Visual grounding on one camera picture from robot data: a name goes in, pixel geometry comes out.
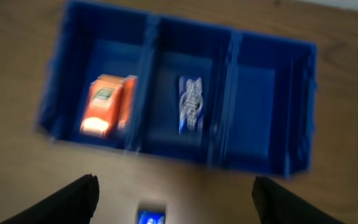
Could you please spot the blue tray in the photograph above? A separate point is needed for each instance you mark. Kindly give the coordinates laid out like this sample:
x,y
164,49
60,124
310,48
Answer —
x,y
253,109

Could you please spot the orange candy box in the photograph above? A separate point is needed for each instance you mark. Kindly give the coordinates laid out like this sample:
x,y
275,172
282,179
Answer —
x,y
128,99
99,109

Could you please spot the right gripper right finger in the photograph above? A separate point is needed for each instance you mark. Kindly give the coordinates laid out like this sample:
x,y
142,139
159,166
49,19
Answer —
x,y
278,202

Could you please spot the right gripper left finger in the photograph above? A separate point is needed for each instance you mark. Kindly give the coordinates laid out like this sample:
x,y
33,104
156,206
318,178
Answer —
x,y
70,202

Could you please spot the blue candy pack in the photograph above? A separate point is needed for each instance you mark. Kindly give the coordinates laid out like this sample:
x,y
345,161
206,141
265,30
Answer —
x,y
151,217
191,105

